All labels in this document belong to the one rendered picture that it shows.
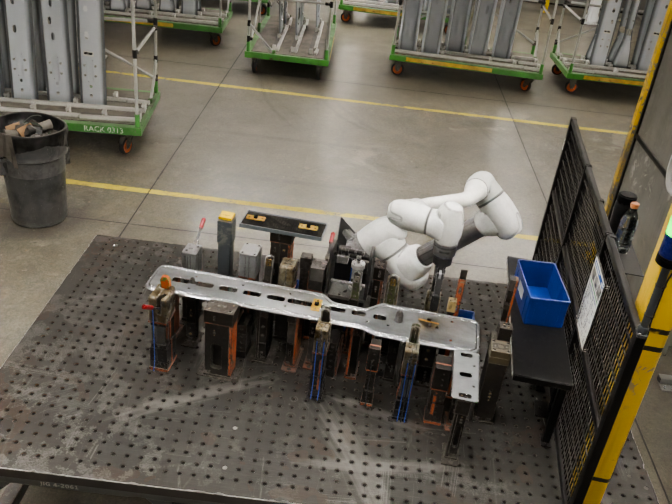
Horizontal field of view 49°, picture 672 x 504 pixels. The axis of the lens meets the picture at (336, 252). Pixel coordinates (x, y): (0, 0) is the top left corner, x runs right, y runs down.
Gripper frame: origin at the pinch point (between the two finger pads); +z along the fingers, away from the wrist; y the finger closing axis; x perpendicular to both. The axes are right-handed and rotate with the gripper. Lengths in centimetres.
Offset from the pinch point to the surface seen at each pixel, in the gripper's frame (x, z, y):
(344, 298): -36.9, 17.7, -14.8
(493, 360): 25.5, 12.0, 17.0
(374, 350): -19.5, 15.2, 20.4
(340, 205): -76, 114, -290
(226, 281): -86, 13, -5
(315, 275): -50, 9, -16
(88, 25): -315, 13, -347
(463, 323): 13.8, 13.6, -6.3
